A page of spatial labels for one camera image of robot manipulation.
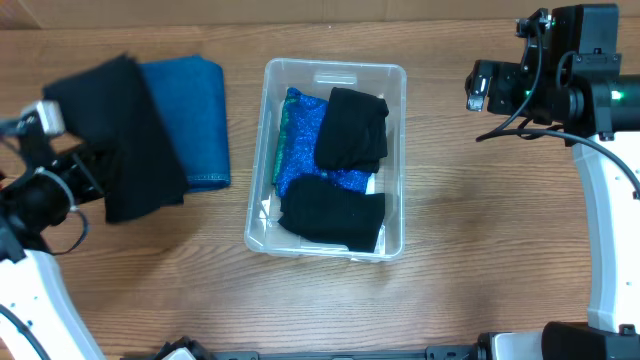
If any white label in container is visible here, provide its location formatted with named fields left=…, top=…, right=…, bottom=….
left=365, top=174, right=376, bottom=195

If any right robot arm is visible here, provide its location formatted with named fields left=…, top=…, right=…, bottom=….
left=453, top=4, right=639, bottom=359

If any blue sequin garment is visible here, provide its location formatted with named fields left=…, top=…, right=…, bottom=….
left=272, top=87, right=371, bottom=197

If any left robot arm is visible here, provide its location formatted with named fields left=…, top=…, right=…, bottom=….
left=1, top=135, right=105, bottom=359

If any black cloth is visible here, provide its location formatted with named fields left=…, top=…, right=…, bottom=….
left=43, top=55, right=188, bottom=224

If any clear plastic container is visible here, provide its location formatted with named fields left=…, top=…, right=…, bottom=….
left=244, top=58, right=407, bottom=262

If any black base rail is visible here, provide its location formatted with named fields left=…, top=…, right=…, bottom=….
left=124, top=337, right=487, bottom=360

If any black garment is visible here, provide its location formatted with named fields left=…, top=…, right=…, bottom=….
left=278, top=87, right=389, bottom=253

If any folded teal blue towel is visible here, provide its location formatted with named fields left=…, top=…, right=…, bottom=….
left=141, top=55, right=231, bottom=192

